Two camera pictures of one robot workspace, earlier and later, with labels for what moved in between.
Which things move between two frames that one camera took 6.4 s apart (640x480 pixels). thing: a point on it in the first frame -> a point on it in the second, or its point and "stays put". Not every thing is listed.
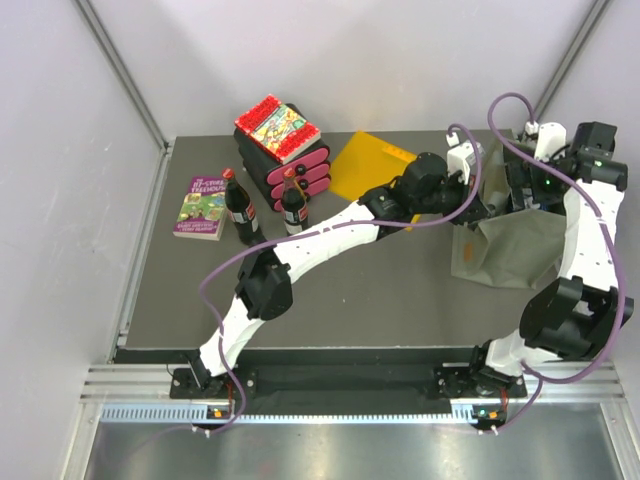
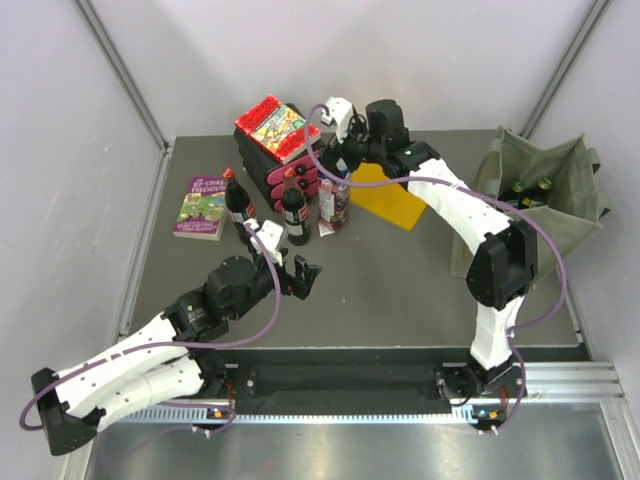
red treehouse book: [278, 129] stays put
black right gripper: [521, 172] -> [333, 153]
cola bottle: [240, 210] stays put
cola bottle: [294, 205] stays put
